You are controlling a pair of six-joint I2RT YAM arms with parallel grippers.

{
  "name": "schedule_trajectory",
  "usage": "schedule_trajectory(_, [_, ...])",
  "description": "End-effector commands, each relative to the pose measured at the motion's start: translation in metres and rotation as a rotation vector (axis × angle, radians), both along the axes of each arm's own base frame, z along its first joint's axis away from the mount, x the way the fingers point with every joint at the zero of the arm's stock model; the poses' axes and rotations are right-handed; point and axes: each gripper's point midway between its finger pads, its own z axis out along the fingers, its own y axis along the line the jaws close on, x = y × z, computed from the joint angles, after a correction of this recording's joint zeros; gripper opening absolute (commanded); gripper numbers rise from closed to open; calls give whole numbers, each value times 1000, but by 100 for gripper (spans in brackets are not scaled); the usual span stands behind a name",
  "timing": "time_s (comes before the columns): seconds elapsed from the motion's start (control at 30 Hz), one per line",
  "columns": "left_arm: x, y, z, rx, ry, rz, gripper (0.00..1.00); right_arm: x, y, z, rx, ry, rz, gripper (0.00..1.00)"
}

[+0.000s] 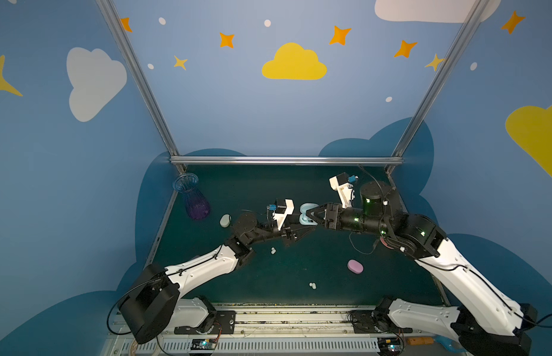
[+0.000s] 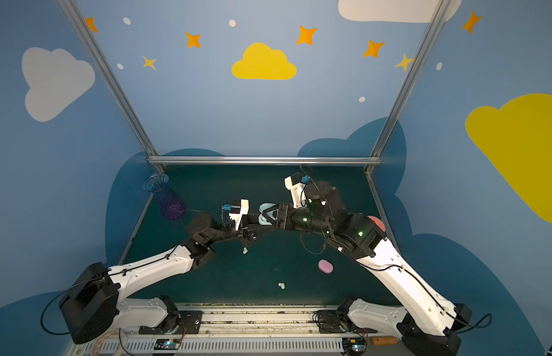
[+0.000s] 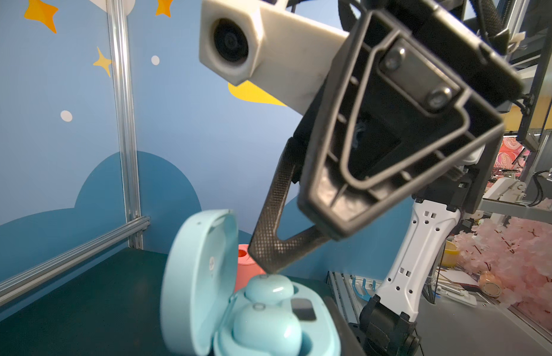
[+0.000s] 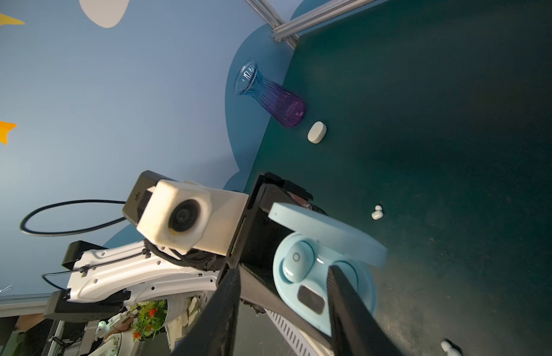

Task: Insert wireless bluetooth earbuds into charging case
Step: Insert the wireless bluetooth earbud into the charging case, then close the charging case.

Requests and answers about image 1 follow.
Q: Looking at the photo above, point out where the blue toy garden fork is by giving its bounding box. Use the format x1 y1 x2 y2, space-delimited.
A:
406 335 464 353

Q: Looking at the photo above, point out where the aluminium left frame post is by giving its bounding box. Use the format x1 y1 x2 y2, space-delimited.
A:
96 0 186 174

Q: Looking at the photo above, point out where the pink earbud charging case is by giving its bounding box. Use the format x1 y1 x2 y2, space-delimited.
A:
347 260 364 274

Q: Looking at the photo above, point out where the purple ribbed glass vase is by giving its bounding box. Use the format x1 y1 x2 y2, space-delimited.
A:
173 173 211 220

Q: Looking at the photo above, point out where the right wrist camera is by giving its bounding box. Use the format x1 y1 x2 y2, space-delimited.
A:
329 172 358 209

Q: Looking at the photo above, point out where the white earbud charging case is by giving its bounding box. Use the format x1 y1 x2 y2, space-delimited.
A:
219 214 231 228

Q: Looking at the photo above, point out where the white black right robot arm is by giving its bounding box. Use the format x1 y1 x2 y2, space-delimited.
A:
301 182 537 355

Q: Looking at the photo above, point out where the aluminium back frame rail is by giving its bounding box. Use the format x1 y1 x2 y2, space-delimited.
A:
170 156 403 166

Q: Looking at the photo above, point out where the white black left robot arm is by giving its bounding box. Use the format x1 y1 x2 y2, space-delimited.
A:
116 212 317 344

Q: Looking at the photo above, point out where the light blue earbud case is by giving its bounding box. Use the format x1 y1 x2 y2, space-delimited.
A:
299 203 318 225

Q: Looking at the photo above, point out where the aluminium frame post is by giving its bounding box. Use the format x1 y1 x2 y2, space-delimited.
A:
96 0 186 174
385 0 491 177

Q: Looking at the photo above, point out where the aluminium right frame post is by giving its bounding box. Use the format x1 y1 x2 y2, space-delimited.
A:
385 0 491 177

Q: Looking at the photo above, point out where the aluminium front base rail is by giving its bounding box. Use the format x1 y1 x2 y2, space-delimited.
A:
101 303 467 355

